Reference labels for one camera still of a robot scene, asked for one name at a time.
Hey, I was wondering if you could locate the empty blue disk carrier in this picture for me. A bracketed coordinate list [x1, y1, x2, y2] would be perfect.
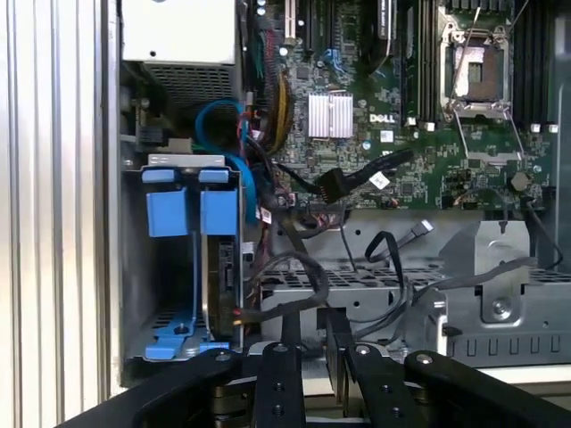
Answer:
[141, 168, 201, 361]

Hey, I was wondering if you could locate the grey sleeved cable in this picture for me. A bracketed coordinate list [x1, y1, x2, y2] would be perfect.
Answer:
[413, 255, 542, 309]

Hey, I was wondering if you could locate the thin black wire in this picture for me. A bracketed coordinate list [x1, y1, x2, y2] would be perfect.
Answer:
[523, 197, 565, 272]

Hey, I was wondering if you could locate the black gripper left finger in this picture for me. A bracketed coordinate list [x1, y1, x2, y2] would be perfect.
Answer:
[57, 312, 307, 428]

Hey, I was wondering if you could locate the metal disk bay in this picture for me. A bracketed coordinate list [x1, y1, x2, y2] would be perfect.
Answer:
[121, 153, 247, 363]

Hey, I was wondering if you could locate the hard disk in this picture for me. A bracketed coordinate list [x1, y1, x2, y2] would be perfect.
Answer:
[198, 168, 245, 356]

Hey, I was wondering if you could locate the dark grey PC case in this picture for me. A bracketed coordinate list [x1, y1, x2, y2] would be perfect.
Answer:
[100, 0, 571, 390]

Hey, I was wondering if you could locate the metal socket cover frame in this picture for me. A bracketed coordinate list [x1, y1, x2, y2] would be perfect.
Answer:
[449, 100, 526, 164]

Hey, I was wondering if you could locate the black graphics card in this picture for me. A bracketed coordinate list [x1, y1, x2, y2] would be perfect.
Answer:
[360, 0, 399, 78]

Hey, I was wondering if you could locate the green motherboard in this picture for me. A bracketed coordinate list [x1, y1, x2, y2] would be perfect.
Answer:
[243, 0, 559, 213]

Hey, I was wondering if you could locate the black wire silver plug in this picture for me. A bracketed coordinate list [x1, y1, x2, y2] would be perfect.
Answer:
[364, 219, 435, 313]

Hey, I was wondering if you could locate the silver chipset heatsink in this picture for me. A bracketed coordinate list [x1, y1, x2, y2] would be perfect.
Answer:
[307, 92, 354, 138]

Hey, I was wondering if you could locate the blue data cable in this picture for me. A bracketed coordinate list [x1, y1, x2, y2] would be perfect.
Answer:
[194, 97, 259, 224]

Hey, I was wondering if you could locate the black wire flat connector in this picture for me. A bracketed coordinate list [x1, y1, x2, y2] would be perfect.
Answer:
[276, 148, 414, 204]

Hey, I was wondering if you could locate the perforated metal drive cage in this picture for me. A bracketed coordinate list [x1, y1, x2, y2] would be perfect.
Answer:
[260, 217, 571, 369]

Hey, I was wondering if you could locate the yellow wire bundle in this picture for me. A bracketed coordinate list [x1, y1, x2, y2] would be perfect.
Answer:
[266, 72, 294, 153]

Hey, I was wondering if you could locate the black sleeved disk power wire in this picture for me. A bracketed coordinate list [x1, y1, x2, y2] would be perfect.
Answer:
[231, 251, 332, 327]

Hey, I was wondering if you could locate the thin wire locking lever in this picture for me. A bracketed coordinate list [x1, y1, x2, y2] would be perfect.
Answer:
[449, 7, 482, 100]
[508, 0, 531, 31]

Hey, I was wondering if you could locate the CPU socket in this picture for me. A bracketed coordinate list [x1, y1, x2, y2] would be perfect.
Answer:
[439, 4, 515, 104]

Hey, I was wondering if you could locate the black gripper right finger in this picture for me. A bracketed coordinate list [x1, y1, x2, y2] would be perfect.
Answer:
[325, 312, 571, 428]

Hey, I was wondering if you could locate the white expansion slot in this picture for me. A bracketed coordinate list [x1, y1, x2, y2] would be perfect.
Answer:
[285, 0, 299, 45]

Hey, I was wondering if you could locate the silver power supply unit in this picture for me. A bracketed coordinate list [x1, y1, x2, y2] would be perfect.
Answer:
[120, 0, 238, 113]

